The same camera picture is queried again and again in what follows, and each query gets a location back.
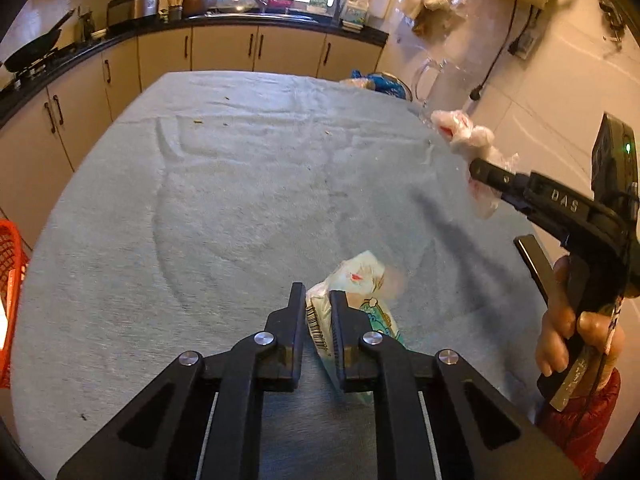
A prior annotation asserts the white plastic bag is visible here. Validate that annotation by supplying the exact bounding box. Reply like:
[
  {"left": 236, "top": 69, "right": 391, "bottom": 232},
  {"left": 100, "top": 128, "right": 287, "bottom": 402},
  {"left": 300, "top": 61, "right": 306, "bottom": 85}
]
[{"left": 431, "top": 110, "right": 520, "bottom": 219}]

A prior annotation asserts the printed snack bag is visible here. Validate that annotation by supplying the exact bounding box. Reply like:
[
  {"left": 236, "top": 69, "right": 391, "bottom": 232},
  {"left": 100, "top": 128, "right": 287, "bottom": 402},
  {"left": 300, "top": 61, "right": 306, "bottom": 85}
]
[{"left": 306, "top": 250, "right": 405, "bottom": 390}]

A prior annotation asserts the red sleeve forearm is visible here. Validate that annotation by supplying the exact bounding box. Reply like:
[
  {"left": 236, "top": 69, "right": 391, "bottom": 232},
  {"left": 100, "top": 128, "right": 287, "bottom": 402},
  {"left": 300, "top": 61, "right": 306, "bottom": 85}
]
[{"left": 535, "top": 368, "right": 620, "bottom": 479}]

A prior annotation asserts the person's right hand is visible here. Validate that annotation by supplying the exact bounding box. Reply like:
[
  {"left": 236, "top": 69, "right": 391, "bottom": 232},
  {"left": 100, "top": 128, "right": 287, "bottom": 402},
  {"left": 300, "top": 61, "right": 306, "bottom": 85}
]
[{"left": 535, "top": 256, "right": 610, "bottom": 398}]

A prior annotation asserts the clear glass pitcher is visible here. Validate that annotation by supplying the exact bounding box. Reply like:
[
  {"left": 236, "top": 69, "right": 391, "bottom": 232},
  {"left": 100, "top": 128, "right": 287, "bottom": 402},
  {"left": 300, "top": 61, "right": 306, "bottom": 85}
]
[{"left": 412, "top": 58, "right": 476, "bottom": 122}]

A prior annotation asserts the blue plastic bag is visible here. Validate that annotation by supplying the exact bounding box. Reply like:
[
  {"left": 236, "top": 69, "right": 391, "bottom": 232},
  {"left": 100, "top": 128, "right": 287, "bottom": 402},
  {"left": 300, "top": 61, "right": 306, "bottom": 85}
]
[{"left": 346, "top": 70, "right": 413, "bottom": 102}]

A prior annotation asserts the grey-blue table cloth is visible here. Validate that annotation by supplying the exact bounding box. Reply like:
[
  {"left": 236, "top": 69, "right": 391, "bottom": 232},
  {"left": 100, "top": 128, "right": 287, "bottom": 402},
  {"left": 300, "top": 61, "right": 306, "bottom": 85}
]
[{"left": 12, "top": 72, "right": 544, "bottom": 479}]

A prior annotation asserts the red plastic mesh basket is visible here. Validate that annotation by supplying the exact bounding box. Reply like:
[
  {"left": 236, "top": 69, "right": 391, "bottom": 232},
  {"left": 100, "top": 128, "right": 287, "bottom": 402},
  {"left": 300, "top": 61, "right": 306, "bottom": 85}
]
[{"left": 0, "top": 220, "right": 29, "bottom": 389}]

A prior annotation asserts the glass pot lid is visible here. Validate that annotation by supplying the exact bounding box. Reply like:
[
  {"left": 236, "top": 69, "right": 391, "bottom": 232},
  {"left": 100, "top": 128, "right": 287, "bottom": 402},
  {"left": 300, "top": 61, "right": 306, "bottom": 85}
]
[{"left": 214, "top": 0, "right": 262, "bottom": 13}]

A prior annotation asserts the black countertop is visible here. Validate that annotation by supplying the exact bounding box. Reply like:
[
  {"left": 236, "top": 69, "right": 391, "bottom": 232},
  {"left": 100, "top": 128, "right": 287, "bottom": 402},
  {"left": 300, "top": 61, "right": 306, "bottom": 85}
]
[{"left": 0, "top": 8, "right": 391, "bottom": 129}]

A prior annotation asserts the chopstick holder cup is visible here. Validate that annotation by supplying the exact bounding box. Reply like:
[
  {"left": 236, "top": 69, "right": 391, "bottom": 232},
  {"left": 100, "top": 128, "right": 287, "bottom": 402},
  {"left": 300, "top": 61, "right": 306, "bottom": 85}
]
[{"left": 167, "top": 0, "right": 182, "bottom": 22}]

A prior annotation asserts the black frying pan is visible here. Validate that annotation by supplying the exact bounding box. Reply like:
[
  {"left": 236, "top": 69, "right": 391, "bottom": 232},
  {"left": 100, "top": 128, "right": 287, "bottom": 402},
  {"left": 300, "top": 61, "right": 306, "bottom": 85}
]
[{"left": 3, "top": 9, "right": 76, "bottom": 74}]

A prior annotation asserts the silver rice cooker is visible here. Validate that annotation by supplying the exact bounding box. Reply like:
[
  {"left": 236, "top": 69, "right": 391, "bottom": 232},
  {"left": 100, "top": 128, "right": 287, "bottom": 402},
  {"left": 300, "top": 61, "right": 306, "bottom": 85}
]
[{"left": 106, "top": 0, "right": 160, "bottom": 28}]

